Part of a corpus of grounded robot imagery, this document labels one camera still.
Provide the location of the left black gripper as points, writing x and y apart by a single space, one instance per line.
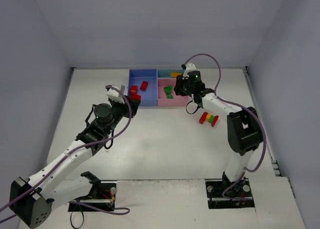
130 105

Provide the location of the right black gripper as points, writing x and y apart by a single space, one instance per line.
180 85

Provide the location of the green curved lego brick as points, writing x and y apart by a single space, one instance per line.
168 90

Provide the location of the red round printed lego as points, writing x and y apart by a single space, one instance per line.
133 90

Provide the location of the yellow lego brick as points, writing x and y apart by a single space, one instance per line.
175 74

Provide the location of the red lego brick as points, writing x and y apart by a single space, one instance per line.
144 86

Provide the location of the red yellow green lego assembly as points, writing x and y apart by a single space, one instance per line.
208 117

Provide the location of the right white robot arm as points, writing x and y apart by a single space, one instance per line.
244 133

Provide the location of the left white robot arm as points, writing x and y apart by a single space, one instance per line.
33 199

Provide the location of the pink container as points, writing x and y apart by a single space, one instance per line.
162 98

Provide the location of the large blue container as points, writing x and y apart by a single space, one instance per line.
149 96

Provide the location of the teal container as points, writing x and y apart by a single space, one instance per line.
166 73

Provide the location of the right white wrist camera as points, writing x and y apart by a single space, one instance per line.
188 67

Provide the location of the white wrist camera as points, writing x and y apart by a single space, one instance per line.
188 67
113 95

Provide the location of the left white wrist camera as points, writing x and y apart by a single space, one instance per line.
113 95

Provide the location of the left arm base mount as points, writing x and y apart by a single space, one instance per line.
104 199

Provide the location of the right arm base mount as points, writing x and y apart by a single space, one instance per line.
238 197

